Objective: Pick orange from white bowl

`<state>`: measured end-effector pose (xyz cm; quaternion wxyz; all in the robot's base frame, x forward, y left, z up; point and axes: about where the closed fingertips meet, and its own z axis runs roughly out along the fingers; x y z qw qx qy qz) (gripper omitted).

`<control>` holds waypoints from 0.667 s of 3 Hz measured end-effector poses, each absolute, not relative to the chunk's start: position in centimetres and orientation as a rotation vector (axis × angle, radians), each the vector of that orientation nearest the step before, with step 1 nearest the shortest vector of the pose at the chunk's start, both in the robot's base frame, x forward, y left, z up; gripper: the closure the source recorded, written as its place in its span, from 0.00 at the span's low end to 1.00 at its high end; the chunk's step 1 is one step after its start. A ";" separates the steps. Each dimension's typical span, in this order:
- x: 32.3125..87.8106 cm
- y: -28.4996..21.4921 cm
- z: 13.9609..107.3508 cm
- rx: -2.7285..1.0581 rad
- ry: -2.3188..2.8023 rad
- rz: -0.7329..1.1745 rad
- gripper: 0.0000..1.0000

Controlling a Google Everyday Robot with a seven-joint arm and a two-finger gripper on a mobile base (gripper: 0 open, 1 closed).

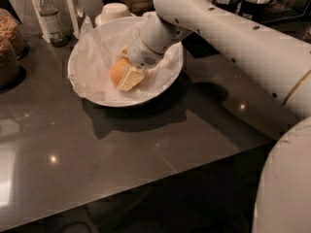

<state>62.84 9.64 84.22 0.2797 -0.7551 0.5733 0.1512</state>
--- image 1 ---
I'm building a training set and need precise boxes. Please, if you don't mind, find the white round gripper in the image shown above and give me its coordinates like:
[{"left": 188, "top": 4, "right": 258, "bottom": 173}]
[{"left": 117, "top": 36, "right": 163, "bottom": 91}]

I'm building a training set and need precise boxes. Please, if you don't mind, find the orange fruit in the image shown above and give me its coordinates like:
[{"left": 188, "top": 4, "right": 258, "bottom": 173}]
[{"left": 110, "top": 58, "right": 129, "bottom": 86}]

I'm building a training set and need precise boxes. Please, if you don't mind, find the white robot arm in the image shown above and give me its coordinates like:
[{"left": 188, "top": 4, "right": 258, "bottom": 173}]
[{"left": 127, "top": 0, "right": 311, "bottom": 233}]

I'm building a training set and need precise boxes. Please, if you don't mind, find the white bowl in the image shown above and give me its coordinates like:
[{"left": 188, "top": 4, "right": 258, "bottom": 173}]
[{"left": 67, "top": 16, "right": 185, "bottom": 108}]

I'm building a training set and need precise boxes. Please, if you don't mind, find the white crumpled paper liner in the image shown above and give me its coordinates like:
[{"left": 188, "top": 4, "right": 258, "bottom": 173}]
[{"left": 67, "top": 13, "right": 182, "bottom": 104}]

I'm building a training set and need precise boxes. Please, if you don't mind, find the white upturned cup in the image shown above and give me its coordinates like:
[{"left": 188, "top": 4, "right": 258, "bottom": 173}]
[{"left": 95, "top": 3, "right": 134, "bottom": 26}]

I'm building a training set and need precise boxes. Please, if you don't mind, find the black rubber mat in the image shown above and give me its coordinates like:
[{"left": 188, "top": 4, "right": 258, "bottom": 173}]
[{"left": 182, "top": 33, "right": 219, "bottom": 58}]

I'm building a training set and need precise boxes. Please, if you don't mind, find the white acrylic sign holder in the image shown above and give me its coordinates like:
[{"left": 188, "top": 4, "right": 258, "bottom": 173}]
[{"left": 29, "top": 0, "right": 105, "bottom": 41}]

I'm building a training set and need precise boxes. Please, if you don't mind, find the glass bottle black cap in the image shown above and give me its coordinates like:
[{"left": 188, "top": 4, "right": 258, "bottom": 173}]
[{"left": 36, "top": 0, "right": 69, "bottom": 48}]

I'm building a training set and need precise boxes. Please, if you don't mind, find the lower cereal jar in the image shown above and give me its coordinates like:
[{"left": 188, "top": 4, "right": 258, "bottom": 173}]
[{"left": 0, "top": 37, "right": 19, "bottom": 87}]

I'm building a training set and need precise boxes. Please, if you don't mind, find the cereal jar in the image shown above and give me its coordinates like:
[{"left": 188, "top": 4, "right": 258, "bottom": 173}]
[
  {"left": 0, "top": 9, "right": 24, "bottom": 57},
  {"left": 0, "top": 37, "right": 19, "bottom": 87}
]

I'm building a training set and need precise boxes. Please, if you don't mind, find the upper cereal jar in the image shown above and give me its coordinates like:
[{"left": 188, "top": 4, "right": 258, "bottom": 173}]
[{"left": 0, "top": 9, "right": 24, "bottom": 57}]

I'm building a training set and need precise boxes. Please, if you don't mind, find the black labelled container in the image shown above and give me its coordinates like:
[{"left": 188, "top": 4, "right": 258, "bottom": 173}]
[{"left": 239, "top": 0, "right": 270, "bottom": 21}]

